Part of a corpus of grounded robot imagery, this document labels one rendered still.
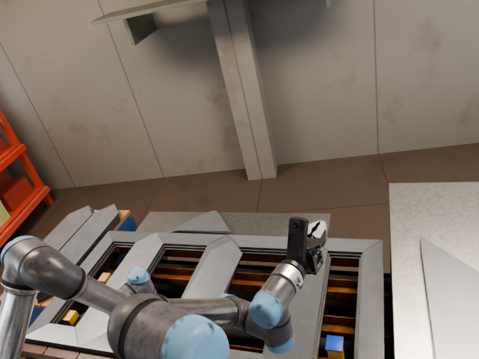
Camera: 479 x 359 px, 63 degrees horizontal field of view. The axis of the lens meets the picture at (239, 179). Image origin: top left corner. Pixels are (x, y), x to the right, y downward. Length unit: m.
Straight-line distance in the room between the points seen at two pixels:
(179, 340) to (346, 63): 3.43
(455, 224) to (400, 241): 0.23
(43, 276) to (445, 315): 1.17
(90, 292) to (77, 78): 3.46
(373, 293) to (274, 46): 2.63
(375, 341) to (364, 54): 2.79
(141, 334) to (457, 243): 1.27
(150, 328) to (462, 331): 0.97
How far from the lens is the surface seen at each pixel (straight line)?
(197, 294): 1.86
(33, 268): 1.18
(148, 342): 0.67
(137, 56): 4.13
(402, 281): 1.51
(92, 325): 1.99
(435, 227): 1.73
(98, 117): 4.58
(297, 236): 1.01
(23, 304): 1.31
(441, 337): 1.36
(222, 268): 1.93
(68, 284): 1.18
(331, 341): 1.56
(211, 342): 0.66
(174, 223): 2.51
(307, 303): 1.71
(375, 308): 1.68
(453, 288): 1.49
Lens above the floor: 2.17
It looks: 31 degrees down
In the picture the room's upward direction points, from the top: 14 degrees counter-clockwise
